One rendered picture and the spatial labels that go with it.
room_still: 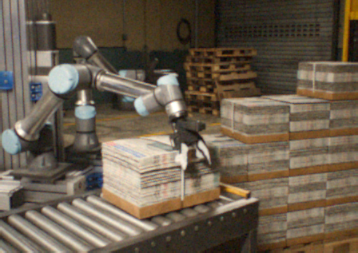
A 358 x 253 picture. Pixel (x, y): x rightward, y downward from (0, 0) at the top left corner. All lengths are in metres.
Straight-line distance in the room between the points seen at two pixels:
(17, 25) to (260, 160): 1.55
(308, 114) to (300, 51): 7.42
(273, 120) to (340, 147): 0.54
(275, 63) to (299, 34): 0.88
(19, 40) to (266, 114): 1.43
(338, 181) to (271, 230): 0.56
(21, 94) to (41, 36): 0.32
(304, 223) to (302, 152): 0.47
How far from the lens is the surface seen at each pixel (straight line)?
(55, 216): 1.78
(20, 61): 2.48
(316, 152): 3.02
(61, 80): 1.92
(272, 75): 10.73
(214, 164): 1.82
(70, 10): 9.64
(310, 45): 10.17
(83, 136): 2.71
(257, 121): 2.75
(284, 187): 2.93
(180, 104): 1.67
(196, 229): 1.67
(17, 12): 2.48
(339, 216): 3.28
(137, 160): 1.61
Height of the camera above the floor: 1.42
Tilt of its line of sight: 9 degrees down
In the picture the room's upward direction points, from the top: straight up
